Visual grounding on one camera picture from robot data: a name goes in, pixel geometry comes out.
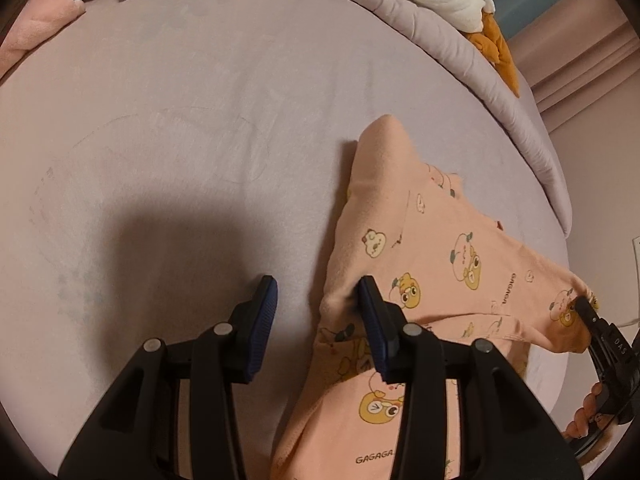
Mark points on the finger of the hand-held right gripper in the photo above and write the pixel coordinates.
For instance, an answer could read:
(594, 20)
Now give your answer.
(590, 315)

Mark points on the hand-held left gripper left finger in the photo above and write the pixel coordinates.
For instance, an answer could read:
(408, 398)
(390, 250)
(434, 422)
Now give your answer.
(260, 330)

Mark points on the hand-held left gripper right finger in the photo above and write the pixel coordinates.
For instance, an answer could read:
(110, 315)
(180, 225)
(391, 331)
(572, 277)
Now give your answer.
(372, 325)

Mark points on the peach cartoon print shirt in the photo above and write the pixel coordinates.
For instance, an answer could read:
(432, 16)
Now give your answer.
(450, 240)

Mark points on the person's right hand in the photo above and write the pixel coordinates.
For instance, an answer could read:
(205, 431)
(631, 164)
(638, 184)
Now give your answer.
(582, 412)

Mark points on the pink curtain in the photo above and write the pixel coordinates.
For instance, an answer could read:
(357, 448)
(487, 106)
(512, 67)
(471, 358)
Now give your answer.
(590, 60)

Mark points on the folded lilac quilt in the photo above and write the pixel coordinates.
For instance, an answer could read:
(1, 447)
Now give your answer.
(425, 25)

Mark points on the folded light pink garment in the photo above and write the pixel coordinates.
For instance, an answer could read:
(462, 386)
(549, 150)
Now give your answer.
(35, 25)

